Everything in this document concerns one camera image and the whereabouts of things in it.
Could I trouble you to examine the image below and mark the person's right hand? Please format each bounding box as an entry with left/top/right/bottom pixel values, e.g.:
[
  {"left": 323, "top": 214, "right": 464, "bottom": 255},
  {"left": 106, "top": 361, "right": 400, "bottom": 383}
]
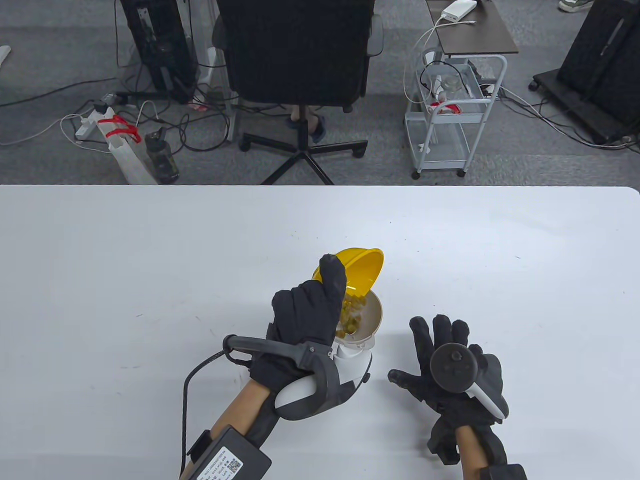
[{"left": 387, "top": 314, "right": 510, "bottom": 428}]

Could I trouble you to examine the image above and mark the person's left hand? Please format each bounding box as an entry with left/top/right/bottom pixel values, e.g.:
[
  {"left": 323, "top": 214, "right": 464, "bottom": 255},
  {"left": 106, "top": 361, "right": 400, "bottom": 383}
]
[{"left": 248, "top": 253, "right": 347, "bottom": 399}]

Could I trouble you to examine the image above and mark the pile of raisins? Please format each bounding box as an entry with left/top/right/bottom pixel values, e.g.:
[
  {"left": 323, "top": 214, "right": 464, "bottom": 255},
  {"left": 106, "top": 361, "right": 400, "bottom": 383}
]
[{"left": 336, "top": 292, "right": 368, "bottom": 337}]

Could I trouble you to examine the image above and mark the grey funnel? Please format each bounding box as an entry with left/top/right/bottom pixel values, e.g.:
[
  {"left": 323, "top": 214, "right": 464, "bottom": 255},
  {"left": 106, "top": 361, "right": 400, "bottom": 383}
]
[{"left": 334, "top": 290, "right": 384, "bottom": 350}]

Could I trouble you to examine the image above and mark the yellow bowl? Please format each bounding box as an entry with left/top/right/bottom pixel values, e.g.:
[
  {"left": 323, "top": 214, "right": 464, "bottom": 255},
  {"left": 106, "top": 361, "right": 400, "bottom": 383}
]
[{"left": 312, "top": 248, "right": 386, "bottom": 297}]

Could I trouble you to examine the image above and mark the person's right forearm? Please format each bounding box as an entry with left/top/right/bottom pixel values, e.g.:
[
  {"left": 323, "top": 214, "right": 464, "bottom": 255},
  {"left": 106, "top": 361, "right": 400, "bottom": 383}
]
[{"left": 455, "top": 425, "right": 483, "bottom": 480}]

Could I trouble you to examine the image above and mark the black right forearm sensor box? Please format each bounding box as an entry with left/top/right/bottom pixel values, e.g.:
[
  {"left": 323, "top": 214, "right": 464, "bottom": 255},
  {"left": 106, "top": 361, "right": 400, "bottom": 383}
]
[{"left": 480, "top": 464, "right": 528, "bottom": 480}]

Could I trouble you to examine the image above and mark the black left forearm sensor box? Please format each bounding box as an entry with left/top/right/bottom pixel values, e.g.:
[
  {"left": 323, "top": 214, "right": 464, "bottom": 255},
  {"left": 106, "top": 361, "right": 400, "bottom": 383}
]
[{"left": 186, "top": 425, "right": 273, "bottom": 480}]

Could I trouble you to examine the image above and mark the person's left forearm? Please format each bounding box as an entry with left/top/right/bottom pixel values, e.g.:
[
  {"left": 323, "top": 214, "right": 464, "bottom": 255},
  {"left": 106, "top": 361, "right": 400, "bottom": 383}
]
[{"left": 182, "top": 377, "right": 273, "bottom": 480}]

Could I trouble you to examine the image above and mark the grey white right hand controller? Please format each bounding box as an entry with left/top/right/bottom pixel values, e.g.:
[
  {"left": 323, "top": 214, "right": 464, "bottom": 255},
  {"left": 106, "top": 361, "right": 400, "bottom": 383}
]
[{"left": 430, "top": 342, "right": 510, "bottom": 418}]

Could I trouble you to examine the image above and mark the grey white hand controller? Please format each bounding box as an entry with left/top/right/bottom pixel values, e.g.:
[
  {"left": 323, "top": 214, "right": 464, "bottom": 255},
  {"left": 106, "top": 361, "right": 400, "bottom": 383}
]
[
  {"left": 222, "top": 334, "right": 373, "bottom": 422},
  {"left": 430, "top": 342, "right": 510, "bottom": 418}
]

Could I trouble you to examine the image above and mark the grey white left hand controller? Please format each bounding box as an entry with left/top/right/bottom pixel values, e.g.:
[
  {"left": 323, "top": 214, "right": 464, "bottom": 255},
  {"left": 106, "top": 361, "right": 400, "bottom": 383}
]
[{"left": 222, "top": 334, "right": 373, "bottom": 422}]

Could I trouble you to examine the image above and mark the dark water bottle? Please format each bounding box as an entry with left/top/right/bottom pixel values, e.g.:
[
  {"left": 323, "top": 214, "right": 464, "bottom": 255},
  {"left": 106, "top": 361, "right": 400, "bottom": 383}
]
[{"left": 144, "top": 127, "right": 180, "bottom": 185}]

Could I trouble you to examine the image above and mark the white rolling cart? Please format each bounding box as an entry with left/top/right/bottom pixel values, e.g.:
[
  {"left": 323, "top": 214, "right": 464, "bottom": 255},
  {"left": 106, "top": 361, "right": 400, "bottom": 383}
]
[{"left": 404, "top": 47, "right": 507, "bottom": 180}]

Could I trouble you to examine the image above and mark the black office chair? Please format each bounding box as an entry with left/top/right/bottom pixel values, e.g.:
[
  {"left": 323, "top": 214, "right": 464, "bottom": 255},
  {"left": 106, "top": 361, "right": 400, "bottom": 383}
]
[{"left": 212, "top": 0, "right": 385, "bottom": 186}]

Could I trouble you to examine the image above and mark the white power strip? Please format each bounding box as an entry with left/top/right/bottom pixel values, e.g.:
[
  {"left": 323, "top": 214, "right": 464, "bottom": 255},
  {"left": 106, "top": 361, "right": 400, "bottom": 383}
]
[{"left": 75, "top": 107, "right": 103, "bottom": 141}]

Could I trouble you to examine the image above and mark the black computer tower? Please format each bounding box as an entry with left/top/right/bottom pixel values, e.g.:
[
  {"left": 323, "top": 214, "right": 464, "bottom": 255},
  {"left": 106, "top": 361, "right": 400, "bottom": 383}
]
[{"left": 120, "top": 0, "right": 198, "bottom": 104}]

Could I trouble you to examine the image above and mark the brown side table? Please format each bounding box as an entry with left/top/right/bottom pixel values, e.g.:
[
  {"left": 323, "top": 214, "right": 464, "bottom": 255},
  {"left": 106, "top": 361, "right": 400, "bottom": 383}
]
[{"left": 426, "top": 0, "right": 519, "bottom": 57}]

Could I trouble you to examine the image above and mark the white power bank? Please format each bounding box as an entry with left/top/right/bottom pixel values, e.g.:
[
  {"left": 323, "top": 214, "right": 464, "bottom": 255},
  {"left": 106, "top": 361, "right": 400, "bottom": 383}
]
[{"left": 441, "top": 0, "right": 477, "bottom": 23}]

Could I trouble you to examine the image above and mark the black rolling stand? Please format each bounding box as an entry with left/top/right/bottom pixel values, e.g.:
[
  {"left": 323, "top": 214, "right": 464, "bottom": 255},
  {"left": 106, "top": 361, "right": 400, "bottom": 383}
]
[{"left": 530, "top": 0, "right": 640, "bottom": 146}]

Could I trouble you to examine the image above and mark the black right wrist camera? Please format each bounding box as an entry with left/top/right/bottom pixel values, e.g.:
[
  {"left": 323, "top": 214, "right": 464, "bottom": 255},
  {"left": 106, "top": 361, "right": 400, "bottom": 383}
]
[{"left": 426, "top": 420, "right": 461, "bottom": 467}]

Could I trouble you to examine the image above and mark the black glove cable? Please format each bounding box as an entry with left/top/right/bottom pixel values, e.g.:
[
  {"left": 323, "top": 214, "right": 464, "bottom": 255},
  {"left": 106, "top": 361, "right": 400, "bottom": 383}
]
[{"left": 179, "top": 350, "right": 228, "bottom": 480}]

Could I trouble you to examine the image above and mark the white bag with red handles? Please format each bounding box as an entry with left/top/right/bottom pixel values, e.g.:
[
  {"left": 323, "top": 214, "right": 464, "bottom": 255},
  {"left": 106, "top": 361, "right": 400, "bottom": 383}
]
[{"left": 97, "top": 107, "right": 158, "bottom": 186}]

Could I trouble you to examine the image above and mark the white charging cable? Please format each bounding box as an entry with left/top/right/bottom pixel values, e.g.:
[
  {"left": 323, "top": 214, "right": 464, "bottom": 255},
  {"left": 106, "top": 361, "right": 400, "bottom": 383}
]
[{"left": 403, "top": 19, "right": 476, "bottom": 108}]

